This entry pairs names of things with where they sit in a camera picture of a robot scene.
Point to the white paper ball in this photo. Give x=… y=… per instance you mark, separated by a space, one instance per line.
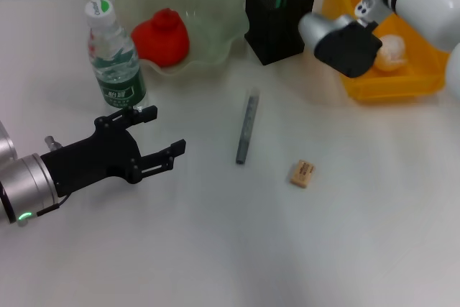
x=393 y=53

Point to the grey marker pen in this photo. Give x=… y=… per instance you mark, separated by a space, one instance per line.
x=247 y=123

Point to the beige eraser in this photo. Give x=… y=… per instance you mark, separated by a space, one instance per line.
x=302 y=174

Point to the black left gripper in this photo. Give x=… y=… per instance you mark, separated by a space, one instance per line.
x=93 y=159

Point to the black mesh pen holder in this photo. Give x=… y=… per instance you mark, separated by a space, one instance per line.
x=273 y=34

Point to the clear water bottle green label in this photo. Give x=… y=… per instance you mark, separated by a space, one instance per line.
x=118 y=77

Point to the yellow plastic bin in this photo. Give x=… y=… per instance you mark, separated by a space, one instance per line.
x=395 y=84

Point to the pale green glass fruit bowl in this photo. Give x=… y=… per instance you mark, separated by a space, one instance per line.
x=212 y=23

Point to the red toy orange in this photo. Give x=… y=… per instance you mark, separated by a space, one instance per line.
x=161 y=41

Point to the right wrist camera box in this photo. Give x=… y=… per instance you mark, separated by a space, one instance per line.
x=345 y=48

